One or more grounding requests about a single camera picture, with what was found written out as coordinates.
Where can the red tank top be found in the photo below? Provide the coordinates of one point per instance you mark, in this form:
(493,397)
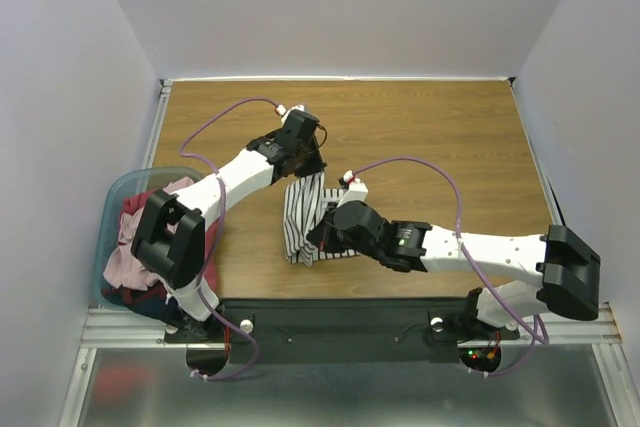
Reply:
(210,257)

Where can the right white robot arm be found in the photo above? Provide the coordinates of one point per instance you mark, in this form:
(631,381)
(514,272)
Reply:
(557,272)

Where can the black white striped tank top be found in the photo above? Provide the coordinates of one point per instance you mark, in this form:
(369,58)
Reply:
(306,200)

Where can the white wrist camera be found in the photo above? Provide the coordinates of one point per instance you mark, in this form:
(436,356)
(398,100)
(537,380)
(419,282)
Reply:
(283,112)
(354,189)

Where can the pink tank top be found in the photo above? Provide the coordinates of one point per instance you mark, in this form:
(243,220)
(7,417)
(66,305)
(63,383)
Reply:
(123,270)

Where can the aluminium frame rail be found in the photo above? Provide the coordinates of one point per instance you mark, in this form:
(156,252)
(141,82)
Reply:
(411,135)

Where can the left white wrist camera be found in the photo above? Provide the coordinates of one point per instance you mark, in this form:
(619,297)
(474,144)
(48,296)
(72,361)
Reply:
(283,112)

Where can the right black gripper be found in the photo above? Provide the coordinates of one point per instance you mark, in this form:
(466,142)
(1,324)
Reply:
(322,235)

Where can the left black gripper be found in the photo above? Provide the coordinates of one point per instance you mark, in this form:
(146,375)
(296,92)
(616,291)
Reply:
(316,163)

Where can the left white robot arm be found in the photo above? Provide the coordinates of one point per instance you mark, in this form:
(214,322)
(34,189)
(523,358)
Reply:
(251,170)

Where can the navy tank top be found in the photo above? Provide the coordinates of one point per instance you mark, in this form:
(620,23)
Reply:
(153,303)

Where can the blue translucent plastic bin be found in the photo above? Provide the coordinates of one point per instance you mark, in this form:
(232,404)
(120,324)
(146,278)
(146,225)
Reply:
(129,185)

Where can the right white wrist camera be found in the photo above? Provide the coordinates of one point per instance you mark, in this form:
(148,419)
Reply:
(354,189)

